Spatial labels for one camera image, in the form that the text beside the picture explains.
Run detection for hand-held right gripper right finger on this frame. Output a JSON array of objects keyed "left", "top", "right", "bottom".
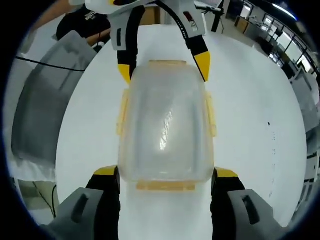
[{"left": 210, "top": 166, "right": 288, "bottom": 240}]

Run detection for black metal stand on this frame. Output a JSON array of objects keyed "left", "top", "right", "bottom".
[{"left": 200, "top": 5, "right": 224, "bottom": 33}]

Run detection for brown cardboard box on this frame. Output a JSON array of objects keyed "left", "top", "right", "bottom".
[{"left": 234, "top": 15, "right": 251, "bottom": 35}]

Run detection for black floor cable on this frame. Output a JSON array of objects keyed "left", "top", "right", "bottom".
[{"left": 31, "top": 180, "right": 59, "bottom": 219}]

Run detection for person's black printed shirt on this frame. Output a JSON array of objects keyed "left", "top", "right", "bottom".
[{"left": 55, "top": 4, "right": 112, "bottom": 41}]

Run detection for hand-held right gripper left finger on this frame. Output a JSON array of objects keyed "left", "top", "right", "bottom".
[{"left": 49, "top": 165, "right": 123, "bottom": 240}]

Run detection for clear plastic container yellow buckles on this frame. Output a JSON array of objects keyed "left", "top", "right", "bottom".
[{"left": 115, "top": 59, "right": 219, "bottom": 193}]

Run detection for grey chair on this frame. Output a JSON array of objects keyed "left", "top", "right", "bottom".
[{"left": 11, "top": 29, "right": 99, "bottom": 162}]

